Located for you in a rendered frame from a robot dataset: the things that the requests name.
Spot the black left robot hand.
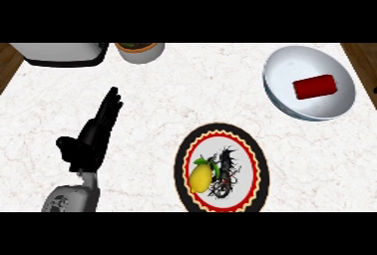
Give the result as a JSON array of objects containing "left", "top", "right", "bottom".
[{"left": 54, "top": 86, "right": 125, "bottom": 173}]

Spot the black red patterned plate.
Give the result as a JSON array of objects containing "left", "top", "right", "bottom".
[{"left": 172, "top": 123, "right": 270, "bottom": 213}]

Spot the white bowl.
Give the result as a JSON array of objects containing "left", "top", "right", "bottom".
[{"left": 261, "top": 45, "right": 357, "bottom": 122}]

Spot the red can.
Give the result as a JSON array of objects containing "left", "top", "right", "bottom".
[{"left": 291, "top": 74, "right": 338, "bottom": 101}]

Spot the white appliance with black base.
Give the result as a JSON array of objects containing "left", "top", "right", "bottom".
[{"left": 8, "top": 42, "right": 110, "bottom": 69}]

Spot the yellow lemon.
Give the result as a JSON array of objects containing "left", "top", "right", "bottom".
[{"left": 187, "top": 157, "right": 214, "bottom": 194}]

